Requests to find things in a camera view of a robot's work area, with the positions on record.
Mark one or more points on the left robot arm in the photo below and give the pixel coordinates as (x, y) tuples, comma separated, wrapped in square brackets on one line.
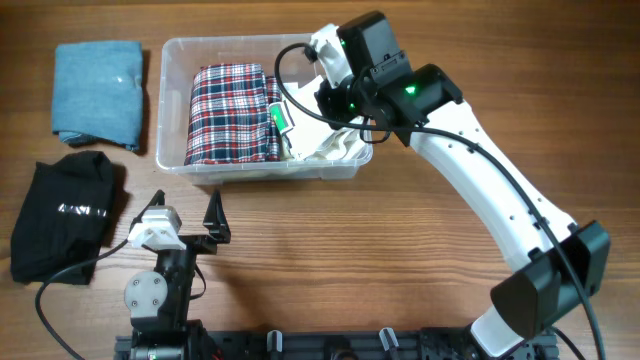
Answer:
[(158, 300)]

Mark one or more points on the clear plastic storage container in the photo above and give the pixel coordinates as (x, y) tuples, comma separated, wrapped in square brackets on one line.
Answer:
[(182, 58)]

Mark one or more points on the white t-shirt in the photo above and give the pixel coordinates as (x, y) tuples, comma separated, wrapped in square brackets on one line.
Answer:
[(295, 135)]

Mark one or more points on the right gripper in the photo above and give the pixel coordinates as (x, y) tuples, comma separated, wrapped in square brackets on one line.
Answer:
[(327, 96)]

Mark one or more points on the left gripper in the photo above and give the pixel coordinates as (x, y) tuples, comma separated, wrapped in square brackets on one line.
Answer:
[(218, 229)]

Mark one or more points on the plaid shirt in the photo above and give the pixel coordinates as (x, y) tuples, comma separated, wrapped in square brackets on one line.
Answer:
[(229, 119)]

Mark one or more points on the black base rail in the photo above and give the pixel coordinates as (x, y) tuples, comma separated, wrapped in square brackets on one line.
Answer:
[(427, 343)]

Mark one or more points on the black garment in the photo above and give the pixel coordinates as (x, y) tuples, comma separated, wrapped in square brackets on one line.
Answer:
[(64, 217)]

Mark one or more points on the folded blue denim cloth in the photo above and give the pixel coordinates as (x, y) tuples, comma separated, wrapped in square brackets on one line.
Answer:
[(98, 94)]

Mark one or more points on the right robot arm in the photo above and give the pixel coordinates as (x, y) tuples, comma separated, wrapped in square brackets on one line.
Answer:
[(556, 264)]

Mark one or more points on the cream cloth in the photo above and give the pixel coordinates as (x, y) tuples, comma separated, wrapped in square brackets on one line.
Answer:
[(344, 144)]

